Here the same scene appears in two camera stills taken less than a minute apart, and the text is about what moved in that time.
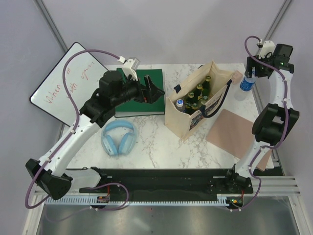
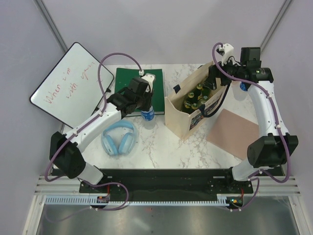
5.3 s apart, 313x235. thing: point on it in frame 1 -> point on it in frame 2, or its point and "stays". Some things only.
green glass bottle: [199, 90] stays
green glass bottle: [191, 97] stays
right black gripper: [251, 62] -> [214, 71]
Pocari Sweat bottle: [180, 105] -> [148, 115]
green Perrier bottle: [188, 106] stays
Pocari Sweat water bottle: [247, 84] stays
